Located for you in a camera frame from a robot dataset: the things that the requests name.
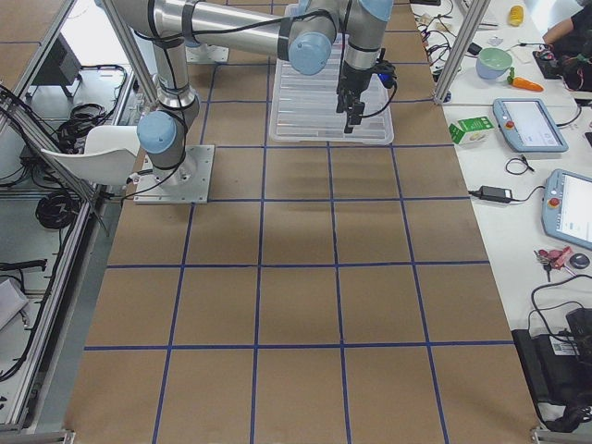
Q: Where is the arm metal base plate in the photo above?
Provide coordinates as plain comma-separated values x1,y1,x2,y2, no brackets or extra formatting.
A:
132,145,215,204

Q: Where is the green white carton box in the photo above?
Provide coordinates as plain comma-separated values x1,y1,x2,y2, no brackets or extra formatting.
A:
449,116,495,145

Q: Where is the clear plastic box lid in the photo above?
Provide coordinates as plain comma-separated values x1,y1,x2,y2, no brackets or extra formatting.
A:
268,37,394,145

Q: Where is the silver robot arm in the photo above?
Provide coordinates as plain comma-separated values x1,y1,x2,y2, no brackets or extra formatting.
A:
102,1,397,200

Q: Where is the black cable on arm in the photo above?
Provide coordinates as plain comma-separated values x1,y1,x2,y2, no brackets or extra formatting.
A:
179,0,400,119

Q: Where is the black round puck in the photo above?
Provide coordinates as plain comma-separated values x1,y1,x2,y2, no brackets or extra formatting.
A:
569,253,591,270

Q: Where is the blue teach pendant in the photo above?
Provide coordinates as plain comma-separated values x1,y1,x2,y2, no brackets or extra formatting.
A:
492,98,569,154
541,169,592,250

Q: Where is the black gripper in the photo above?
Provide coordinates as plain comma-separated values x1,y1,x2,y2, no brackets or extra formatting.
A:
336,48,398,134

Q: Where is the black laptop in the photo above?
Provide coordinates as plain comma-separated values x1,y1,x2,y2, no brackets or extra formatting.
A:
512,308,591,433

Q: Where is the toy corn cob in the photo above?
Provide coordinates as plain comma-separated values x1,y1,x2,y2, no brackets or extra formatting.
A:
508,5,524,27

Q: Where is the green bowl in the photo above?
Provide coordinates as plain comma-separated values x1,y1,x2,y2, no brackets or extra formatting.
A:
475,47,513,80

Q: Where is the white plastic chair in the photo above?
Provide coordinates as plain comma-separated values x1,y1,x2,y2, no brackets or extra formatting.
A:
41,126,140,186

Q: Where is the black power adapter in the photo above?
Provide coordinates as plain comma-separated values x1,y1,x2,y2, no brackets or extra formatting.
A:
468,185,513,204

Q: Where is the toy carrot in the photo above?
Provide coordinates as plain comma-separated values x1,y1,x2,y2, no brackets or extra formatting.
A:
507,67,544,93

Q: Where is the aluminium frame post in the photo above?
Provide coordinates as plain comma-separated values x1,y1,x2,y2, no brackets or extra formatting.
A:
434,0,490,105

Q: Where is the person at desk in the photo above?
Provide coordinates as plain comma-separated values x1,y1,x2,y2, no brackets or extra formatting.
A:
543,1,591,92

